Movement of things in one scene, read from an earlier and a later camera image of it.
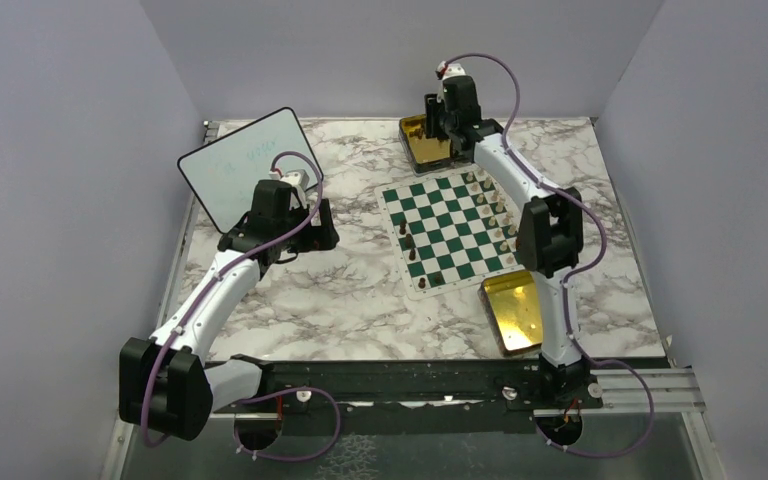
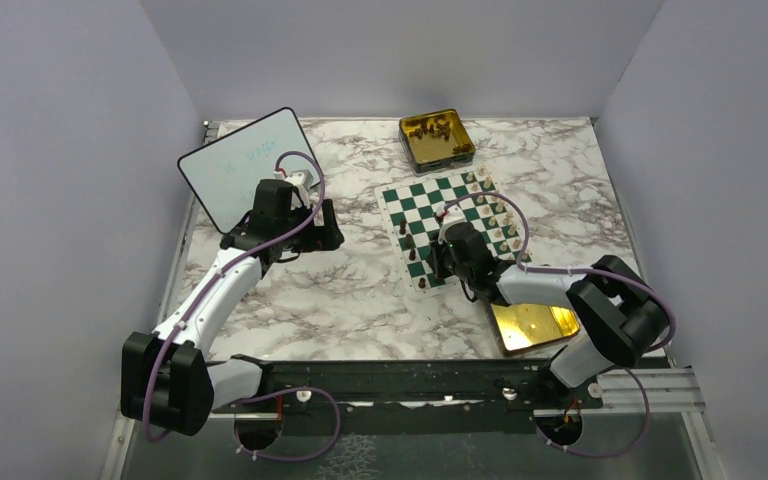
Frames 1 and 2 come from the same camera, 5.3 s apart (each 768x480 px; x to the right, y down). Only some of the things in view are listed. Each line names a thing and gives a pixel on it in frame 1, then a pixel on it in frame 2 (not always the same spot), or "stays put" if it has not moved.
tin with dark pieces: [423, 153] stays put
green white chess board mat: [451, 229] stays put
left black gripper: [318, 237] stays put
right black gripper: [432, 105] to [433, 257]
